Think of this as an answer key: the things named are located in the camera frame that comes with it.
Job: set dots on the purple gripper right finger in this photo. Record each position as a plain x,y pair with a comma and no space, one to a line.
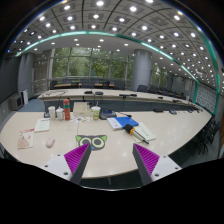
151,166

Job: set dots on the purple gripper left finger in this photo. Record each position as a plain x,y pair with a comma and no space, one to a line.
70,166

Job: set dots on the owl face mouse pad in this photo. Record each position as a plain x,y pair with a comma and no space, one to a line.
97,142

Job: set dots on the pink computer mouse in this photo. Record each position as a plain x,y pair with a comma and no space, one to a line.
50,142

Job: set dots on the white green paper sheet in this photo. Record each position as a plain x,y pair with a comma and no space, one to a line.
145,132

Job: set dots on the black orange tool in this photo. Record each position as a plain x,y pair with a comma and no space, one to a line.
131,130

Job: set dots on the colourful sticker sheet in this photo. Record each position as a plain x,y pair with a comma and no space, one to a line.
80,119

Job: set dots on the blue notebook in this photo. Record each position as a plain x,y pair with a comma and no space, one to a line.
123,121

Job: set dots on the white paper booklet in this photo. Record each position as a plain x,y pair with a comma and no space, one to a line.
42,125

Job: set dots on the beige cardboard box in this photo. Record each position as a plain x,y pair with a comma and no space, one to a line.
81,109

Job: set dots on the clear lidded plastic cup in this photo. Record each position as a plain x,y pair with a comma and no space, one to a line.
60,113

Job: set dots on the green drink cup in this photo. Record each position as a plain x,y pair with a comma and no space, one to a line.
95,112

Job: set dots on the black desk phone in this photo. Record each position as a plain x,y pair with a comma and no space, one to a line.
107,114

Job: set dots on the white book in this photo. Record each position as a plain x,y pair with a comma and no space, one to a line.
114,124

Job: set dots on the white paper cup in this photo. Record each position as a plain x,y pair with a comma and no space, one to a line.
51,110

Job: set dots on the pink illustrated booklet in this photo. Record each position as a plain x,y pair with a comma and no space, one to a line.
26,138

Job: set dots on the red green thermos bottle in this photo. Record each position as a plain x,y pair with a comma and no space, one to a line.
66,104

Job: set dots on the white floor appliance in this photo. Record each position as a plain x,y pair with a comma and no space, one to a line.
24,95

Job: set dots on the grey round pillar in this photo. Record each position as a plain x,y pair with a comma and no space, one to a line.
142,67

